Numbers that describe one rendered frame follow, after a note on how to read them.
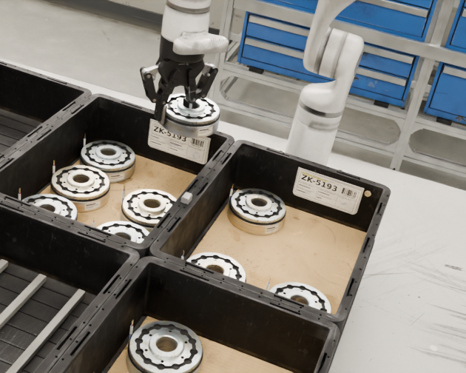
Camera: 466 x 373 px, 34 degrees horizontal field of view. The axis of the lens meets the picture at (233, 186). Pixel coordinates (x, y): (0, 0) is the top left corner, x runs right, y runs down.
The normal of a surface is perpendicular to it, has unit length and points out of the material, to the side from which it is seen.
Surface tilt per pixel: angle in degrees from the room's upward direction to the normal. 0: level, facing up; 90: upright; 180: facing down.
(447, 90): 90
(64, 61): 0
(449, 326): 0
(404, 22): 90
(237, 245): 0
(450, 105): 90
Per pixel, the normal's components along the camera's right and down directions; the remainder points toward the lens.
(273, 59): -0.28, 0.49
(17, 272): 0.16, -0.82
